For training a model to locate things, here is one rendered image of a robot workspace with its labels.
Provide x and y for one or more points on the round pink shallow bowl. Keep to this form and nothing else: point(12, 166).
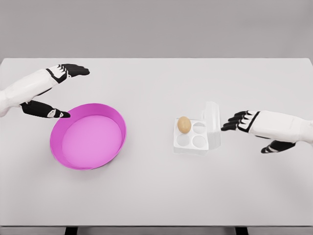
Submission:
point(91, 139)

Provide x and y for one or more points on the clear four-slot egg box tray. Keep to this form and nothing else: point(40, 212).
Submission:
point(188, 144)

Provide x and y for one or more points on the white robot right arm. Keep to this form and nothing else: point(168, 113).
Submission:
point(309, 131)

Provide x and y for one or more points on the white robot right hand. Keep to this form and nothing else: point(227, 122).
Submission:
point(278, 126)

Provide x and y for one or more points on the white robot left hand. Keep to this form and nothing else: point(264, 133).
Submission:
point(36, 82)

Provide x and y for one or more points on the clear egg box lid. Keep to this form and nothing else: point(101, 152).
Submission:
point(213, 122)

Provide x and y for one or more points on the brown egg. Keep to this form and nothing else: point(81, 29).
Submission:
point(184, 124)

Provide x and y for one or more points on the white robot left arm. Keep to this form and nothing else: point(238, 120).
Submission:
point(4, 102)

